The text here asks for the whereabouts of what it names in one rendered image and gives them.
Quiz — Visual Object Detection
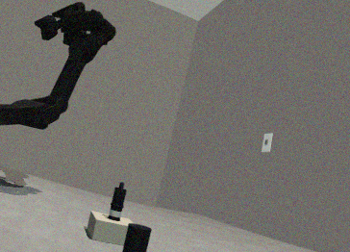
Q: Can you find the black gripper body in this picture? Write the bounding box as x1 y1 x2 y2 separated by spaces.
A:
39 2 86 40

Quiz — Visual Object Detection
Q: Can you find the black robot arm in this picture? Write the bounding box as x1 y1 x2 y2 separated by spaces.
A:
0 10 116 130

